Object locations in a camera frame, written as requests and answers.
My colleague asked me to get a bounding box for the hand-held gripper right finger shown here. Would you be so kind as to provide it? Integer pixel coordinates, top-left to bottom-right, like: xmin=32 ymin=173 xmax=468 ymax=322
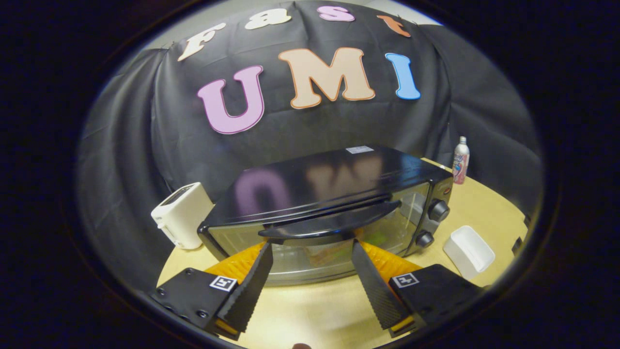
xmin=352 ymin=241 xmax=487 ymax=338

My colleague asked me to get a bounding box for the black backdrop cloth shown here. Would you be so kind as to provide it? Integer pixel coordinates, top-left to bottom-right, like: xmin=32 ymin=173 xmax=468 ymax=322
xmin=77 ymin=0 xmax=543 ymax=291

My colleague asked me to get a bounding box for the bread lettuce sandwich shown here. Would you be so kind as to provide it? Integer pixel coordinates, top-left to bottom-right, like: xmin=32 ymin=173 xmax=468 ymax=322
xmin=310 ymin=231 xmax=389 ymax=265

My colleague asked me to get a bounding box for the pink labelled drink bottle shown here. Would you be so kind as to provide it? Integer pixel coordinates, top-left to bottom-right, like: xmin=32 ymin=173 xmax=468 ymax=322
xmin=452 ymin=136 xmax=470 ymax=185

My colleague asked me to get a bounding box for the black toaster oven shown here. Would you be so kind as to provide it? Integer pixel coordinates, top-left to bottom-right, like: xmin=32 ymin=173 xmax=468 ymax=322
xmin=198 ymin=145 xmax=454 ymax=286

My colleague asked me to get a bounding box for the white pop-up toaster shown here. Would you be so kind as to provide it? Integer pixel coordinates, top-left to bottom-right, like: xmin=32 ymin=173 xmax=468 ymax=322
xmin=151 ymin=182 xmax=215 ymax=250

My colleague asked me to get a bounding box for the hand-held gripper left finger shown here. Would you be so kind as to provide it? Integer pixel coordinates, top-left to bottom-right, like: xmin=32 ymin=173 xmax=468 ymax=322
xmin=150 ymin=241 xmax=273 ymax=340

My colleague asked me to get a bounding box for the white rectangular plastic container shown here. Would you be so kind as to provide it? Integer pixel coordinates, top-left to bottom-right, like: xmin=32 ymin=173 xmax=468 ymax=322
xmin=443 ymin=225 xmax=496 ymax=281

